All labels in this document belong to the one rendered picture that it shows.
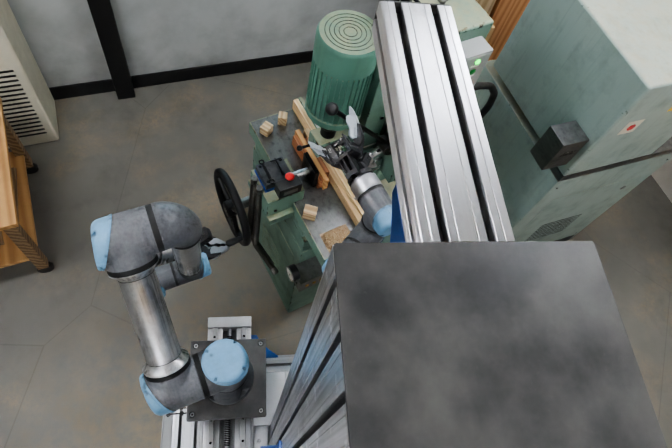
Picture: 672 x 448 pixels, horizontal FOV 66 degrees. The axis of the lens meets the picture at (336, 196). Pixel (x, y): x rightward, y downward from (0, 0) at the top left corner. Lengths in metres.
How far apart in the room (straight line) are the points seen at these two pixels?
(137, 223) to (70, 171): 1.80
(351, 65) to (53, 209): 1.94
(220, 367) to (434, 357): 1.02
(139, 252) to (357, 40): 0.74
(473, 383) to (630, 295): 2.86
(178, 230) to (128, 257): 0.12
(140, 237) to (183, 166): 1.71
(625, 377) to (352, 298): 0.23
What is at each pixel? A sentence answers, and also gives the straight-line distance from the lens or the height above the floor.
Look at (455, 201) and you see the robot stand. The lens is 0.49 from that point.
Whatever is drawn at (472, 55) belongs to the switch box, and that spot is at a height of 1.48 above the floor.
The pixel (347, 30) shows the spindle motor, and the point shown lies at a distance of 1.40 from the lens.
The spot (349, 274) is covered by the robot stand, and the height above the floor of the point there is 2.03.
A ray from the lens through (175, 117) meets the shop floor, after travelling 3.12.
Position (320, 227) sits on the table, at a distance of 1.72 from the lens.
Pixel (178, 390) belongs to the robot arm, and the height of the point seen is 1.04.
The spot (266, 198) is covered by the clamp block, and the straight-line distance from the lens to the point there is 1.69.
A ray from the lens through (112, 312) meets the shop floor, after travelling 2.62.
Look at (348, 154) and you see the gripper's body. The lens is 1.31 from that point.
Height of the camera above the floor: 2.42
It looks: 58 degrees down
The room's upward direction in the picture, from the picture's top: 17 degrees clockwise
